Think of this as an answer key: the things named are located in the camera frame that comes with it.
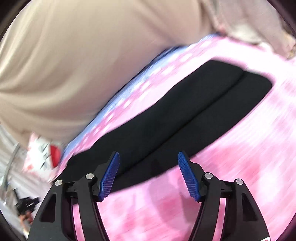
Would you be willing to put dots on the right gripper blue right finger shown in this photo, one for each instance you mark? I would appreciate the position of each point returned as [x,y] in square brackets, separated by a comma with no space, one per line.
[242,219]

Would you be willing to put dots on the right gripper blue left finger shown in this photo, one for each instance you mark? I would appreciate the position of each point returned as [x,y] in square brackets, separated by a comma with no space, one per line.
[55,219]

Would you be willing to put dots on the black pants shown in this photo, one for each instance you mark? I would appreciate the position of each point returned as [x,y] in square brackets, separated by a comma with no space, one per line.
[190,116]

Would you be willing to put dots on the person's left hand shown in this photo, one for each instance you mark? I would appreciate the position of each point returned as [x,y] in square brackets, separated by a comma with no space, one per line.
[26,219]

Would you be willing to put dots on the white cat face pillow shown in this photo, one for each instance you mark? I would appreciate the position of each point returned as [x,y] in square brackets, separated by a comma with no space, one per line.
[43,158]

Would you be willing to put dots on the pink floral bed sheet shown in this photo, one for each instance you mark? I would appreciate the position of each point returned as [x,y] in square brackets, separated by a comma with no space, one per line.
[260,149]

